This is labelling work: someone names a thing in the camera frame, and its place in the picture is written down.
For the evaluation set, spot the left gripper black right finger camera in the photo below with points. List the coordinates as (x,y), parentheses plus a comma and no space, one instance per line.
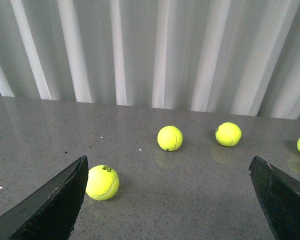
(279,197)

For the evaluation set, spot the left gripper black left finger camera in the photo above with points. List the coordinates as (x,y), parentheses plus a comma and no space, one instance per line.
(49,213)

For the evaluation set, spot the tennis ball near left finger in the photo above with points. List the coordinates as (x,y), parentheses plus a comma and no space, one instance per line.
(103,183)

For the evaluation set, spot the centre yellow tennis ball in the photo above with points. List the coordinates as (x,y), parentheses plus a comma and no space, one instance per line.
(170,138)

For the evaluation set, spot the white pleated curtain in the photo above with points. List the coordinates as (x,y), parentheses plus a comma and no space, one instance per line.
(238,57)

